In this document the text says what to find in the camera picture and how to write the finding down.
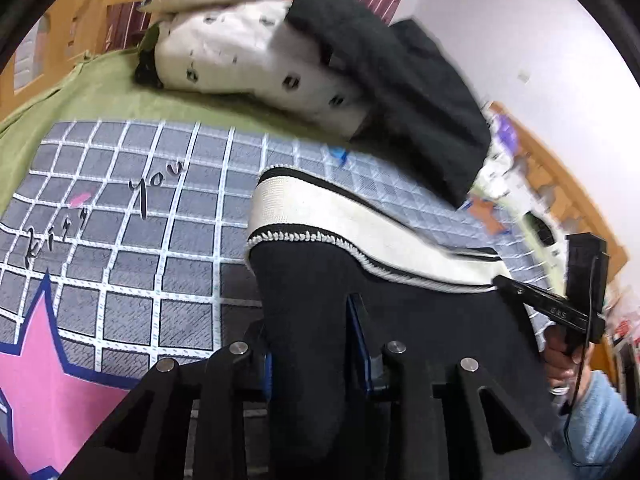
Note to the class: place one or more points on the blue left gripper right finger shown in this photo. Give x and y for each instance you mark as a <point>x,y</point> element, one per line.
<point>365,348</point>

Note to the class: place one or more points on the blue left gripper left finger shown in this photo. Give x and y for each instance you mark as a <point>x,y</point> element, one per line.
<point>267,375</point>

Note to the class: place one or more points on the black pants white waistband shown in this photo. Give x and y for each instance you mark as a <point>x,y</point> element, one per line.
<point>466,396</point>

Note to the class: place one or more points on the person's right hand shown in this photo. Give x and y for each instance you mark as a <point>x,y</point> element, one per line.
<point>563,370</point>

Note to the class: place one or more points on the light blue fleece sleeve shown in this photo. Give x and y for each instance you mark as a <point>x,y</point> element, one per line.
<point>600,425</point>

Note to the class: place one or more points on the grey checkered star bedsheet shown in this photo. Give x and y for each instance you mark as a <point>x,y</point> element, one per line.
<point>123,223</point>

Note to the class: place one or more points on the black jacket on quilt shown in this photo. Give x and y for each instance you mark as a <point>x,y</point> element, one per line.
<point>423,117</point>

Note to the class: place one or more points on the white black-dotted quilt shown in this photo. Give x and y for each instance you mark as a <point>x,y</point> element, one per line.
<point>250,49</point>

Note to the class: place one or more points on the wooden bed frame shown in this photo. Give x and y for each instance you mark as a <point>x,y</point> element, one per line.
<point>71,32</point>

